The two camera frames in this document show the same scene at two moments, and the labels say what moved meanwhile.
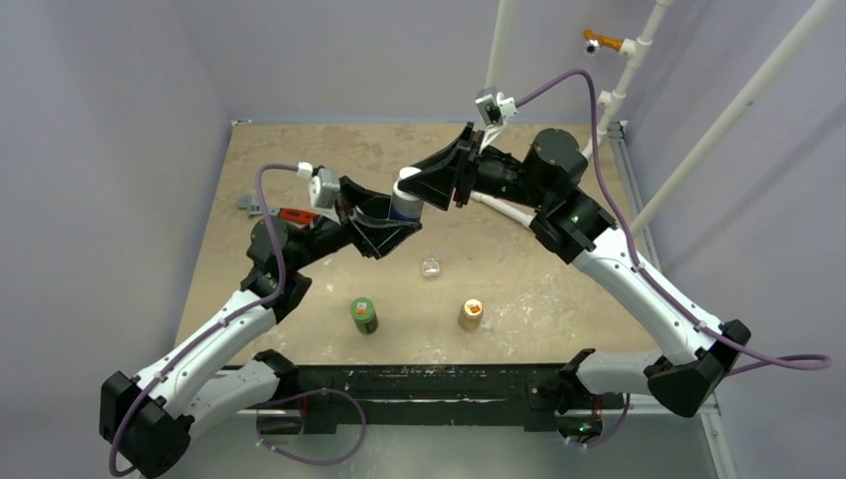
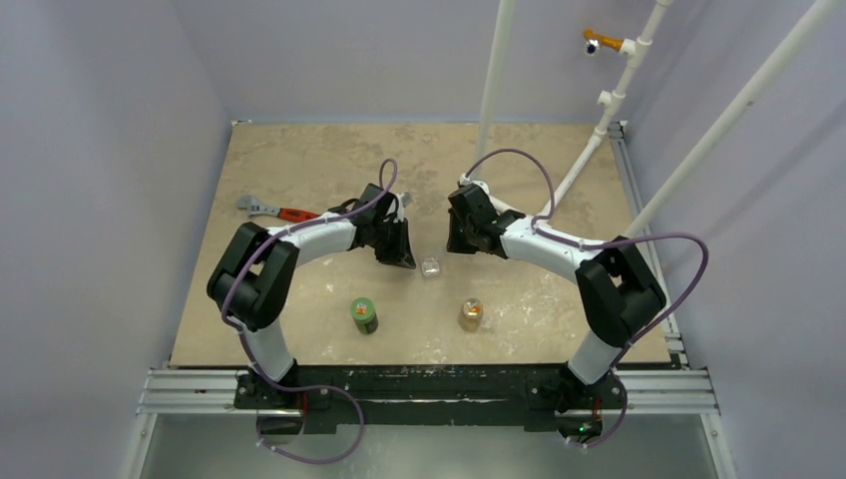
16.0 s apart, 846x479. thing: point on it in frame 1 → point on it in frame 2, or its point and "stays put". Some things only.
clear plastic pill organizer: [430, 267] stays put
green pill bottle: [364, 315] stays put
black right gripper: [470, 168] → [464, 230]
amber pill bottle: [470, 314] stays put
